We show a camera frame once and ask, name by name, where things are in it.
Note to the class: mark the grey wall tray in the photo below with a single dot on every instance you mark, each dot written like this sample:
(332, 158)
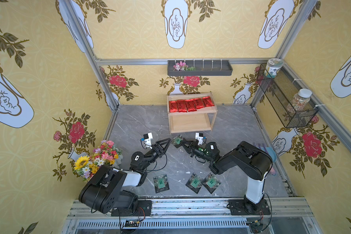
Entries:
(204, 67)

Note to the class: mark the white patterned jar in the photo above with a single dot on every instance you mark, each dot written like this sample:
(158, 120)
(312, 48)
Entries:
(272, 67)

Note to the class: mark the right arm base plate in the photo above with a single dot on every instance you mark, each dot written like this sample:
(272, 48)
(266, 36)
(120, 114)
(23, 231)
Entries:
(237, 207)

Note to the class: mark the colourful flower bouquet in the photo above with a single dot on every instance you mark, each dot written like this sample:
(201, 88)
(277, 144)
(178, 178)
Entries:
(107, 154)

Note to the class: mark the small circuit board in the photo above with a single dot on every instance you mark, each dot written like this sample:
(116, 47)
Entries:
(255, 227)
(132, 223)

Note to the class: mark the red tea bag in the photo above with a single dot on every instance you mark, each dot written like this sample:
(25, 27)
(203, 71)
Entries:
(182, 106)
(199, 104)
(207, 101)
(190, 104)
(173, 106)

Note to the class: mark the left small circuit board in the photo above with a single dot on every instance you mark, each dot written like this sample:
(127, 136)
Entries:
(132, 223)

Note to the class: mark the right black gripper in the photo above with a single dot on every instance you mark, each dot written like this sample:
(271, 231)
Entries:
(188, 146)

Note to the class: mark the black wire wall basket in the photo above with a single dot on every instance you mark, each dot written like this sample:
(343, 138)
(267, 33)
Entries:
(280, 92)

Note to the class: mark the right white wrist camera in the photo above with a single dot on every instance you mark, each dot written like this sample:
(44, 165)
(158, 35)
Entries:
(201, 139)

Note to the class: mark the purple pink garden fork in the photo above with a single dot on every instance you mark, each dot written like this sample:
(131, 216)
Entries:
(262, 147)

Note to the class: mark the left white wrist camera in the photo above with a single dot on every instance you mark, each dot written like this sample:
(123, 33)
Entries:
(147, 140)

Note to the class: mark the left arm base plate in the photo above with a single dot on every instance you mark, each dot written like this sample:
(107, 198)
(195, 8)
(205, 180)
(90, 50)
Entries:
(136, 208)

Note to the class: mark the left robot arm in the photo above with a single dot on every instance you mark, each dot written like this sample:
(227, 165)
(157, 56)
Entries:
(105, 193)

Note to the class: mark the small pink flowers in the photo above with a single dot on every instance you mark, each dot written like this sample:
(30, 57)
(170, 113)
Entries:
(182, 66)

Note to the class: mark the right small circuit board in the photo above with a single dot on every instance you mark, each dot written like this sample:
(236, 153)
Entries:
(255, 227)

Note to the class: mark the wooden two-tier shelf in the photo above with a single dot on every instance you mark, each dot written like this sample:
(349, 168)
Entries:
(201, 120)

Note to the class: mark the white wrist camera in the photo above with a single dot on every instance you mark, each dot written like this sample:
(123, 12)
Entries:
(147, 140)
(201, 139)

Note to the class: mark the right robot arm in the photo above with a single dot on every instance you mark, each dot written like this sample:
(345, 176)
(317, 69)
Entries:
(254, 162)

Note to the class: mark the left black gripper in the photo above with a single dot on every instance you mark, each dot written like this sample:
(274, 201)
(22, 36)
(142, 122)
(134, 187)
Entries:
(156, 147)

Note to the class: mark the green tea bag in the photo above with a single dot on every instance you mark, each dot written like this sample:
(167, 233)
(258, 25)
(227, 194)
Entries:
(211, 183)
(194, 183)
(176, 141)
(161, 183)

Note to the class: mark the clear jar white lid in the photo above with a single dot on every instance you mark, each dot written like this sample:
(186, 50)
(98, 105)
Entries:
(299, 101)

